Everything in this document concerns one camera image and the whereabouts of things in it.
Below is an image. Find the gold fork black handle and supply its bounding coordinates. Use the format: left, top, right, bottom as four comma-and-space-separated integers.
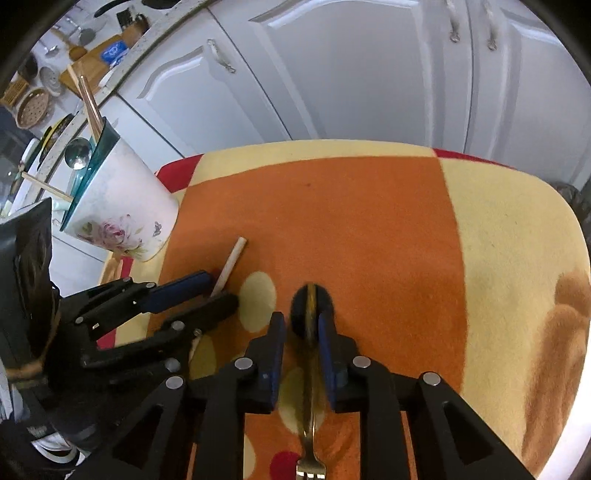
290, 282, 334, 480

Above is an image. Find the wooden cutting board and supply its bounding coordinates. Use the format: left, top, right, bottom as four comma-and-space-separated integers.
59, 34, 130, 96

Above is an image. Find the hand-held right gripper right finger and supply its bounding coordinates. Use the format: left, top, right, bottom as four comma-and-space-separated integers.
318, 311, 534, 480

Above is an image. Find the copper coloured chopstick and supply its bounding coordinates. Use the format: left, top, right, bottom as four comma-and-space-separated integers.
78, 75, 104, 136

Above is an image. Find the yellow black pan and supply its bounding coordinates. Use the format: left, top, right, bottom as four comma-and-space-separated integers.
40, 113, 77, 162

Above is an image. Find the white floral utensil holder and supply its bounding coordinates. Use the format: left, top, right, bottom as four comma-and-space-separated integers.
59, 117, 180, 263

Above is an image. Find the white kitchen cabinet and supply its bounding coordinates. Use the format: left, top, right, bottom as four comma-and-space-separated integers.
46, 0, 591, 191

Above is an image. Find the orange yellow printed blanket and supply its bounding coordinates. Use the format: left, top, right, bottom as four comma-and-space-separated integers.
99, 138, 591, 480

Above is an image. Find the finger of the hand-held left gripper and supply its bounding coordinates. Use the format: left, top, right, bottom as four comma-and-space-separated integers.
79, 292, 240, 369
62, 270, 213, 341

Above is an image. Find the white chopstick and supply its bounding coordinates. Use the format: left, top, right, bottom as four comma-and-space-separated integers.
190, 237, 249, 354

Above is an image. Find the grey round perforated plate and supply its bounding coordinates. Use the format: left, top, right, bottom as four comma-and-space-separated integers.
39, 67, 64, 97

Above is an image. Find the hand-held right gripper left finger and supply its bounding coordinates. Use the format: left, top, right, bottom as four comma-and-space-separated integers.
74, 312, 287, 480

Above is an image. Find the metal spoon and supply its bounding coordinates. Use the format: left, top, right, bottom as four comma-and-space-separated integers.
64, 137, 93, 171

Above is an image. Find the wooden chopstick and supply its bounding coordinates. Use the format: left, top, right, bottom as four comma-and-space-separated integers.
21, 172, 75, 202
67, 64, 103, 139

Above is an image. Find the bamboo steamer basket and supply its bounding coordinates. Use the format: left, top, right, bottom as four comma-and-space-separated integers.
15, 88, 55, 129

